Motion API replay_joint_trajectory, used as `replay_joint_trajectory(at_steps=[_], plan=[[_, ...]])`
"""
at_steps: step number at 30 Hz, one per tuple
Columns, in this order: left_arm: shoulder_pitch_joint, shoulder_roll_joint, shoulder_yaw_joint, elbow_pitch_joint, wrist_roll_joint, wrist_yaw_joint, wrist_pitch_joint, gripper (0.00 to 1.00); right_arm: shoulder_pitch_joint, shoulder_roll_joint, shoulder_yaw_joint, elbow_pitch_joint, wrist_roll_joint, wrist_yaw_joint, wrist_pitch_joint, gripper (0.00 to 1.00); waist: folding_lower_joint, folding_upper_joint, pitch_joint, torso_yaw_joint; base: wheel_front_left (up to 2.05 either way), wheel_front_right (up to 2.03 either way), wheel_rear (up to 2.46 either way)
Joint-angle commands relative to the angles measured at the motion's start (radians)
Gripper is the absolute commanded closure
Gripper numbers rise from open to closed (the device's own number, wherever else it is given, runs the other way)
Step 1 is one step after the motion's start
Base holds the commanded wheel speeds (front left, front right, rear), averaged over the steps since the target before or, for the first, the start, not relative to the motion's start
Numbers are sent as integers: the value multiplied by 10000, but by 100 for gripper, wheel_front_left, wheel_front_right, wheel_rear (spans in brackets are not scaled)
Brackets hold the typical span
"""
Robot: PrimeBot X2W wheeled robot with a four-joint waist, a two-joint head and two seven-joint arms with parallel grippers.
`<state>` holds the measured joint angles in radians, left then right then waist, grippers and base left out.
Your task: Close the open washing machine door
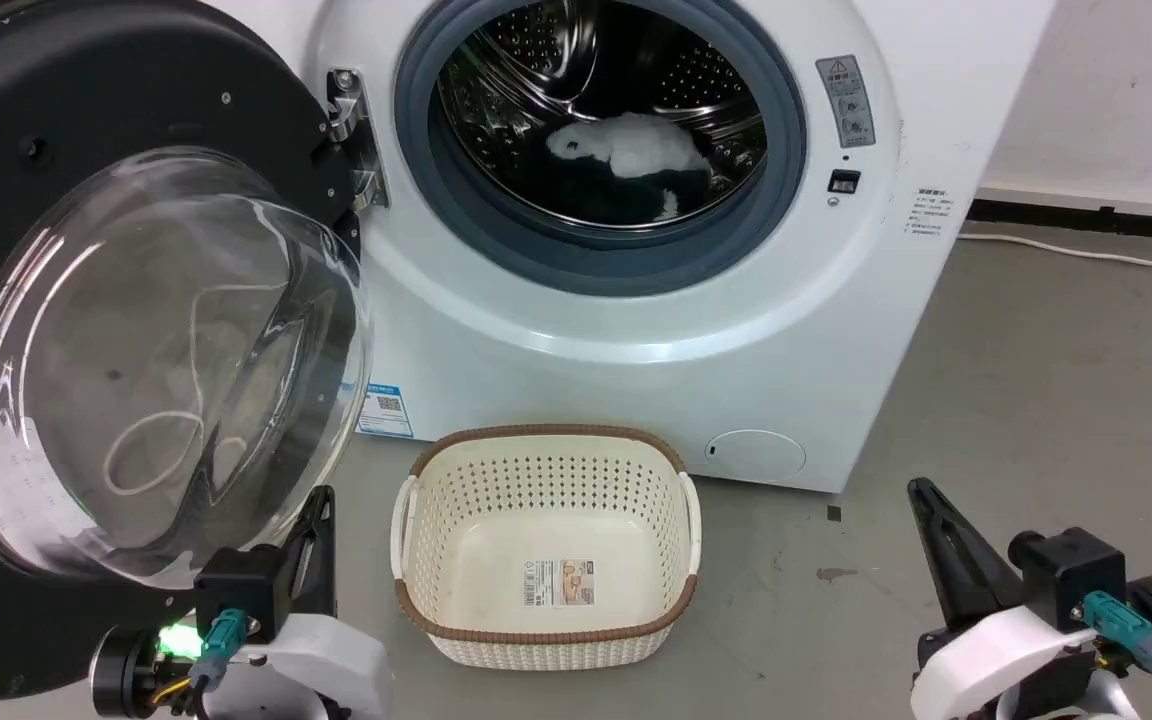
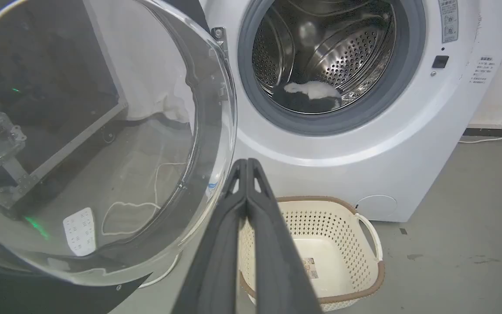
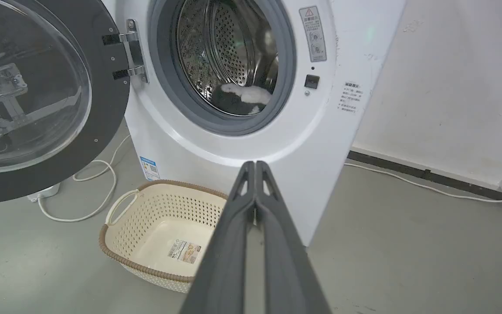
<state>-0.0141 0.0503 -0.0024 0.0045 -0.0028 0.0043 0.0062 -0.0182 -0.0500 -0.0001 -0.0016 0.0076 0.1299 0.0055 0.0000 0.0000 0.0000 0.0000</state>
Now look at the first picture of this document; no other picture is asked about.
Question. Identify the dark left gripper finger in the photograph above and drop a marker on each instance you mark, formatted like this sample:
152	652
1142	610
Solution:
323	560
296	590

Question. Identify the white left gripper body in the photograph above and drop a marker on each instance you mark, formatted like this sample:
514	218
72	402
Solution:
326	665

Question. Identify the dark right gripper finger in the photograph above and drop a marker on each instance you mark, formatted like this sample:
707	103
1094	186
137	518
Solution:
961	575

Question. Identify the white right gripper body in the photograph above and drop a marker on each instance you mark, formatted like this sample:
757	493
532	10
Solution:
986	650

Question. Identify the black round washer door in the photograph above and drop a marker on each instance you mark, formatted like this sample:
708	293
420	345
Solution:
36	80

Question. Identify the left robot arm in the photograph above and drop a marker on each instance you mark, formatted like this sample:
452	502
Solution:
126	670

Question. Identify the white front-load washing machine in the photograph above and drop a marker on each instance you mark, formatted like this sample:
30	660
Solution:
636	380

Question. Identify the metal door hinge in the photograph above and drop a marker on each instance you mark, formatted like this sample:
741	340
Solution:
346	112

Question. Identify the cream perforated laundry basket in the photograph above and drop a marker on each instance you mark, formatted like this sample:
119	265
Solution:
456	520

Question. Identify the blue QR code sticker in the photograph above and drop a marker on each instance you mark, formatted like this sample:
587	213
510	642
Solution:
384	410

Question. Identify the paper product label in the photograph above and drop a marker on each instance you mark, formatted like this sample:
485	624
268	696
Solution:
558	583

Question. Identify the round filter cover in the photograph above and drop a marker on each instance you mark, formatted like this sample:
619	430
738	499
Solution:
756	455

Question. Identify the small text sticker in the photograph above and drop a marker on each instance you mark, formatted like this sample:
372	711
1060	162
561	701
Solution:
930	212

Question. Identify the black baseboard strip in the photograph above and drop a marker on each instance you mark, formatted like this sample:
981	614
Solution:
1086	217

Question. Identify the black garment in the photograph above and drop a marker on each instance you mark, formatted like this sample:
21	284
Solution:
596	196

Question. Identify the grey warning sticker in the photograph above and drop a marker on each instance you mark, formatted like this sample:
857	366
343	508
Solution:
846	100

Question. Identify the white fluffy garment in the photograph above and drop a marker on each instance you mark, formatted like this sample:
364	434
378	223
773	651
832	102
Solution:
636	145

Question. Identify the stainless steel perforated drum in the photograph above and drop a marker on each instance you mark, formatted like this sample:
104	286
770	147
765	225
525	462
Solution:
708	80

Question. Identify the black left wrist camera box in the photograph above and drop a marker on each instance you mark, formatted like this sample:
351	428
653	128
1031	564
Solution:
241	590

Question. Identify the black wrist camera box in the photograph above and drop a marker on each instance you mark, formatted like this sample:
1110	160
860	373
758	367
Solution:
241	590
1071	570

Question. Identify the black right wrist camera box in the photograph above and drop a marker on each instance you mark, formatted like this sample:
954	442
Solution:
1071	570

